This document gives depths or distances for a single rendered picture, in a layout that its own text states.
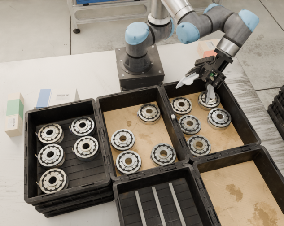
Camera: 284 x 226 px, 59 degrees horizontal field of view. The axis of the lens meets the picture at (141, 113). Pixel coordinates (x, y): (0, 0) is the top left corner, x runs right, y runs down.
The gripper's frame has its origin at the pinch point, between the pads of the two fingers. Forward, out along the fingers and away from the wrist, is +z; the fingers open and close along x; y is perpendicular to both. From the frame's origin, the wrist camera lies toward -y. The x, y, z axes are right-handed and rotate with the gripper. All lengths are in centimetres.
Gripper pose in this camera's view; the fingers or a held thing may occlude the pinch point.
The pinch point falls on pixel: (190, 95)
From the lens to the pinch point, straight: 102.1
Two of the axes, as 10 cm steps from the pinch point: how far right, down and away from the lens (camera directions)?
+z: -5.1, 7.9, 3.4
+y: 1.9, 4.9, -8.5
